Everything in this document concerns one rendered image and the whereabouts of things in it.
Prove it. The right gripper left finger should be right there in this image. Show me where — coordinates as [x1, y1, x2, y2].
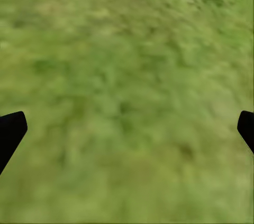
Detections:
[0, 111, 28, 174]

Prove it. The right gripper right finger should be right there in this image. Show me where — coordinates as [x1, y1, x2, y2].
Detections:
[237, 111, 254, 153]

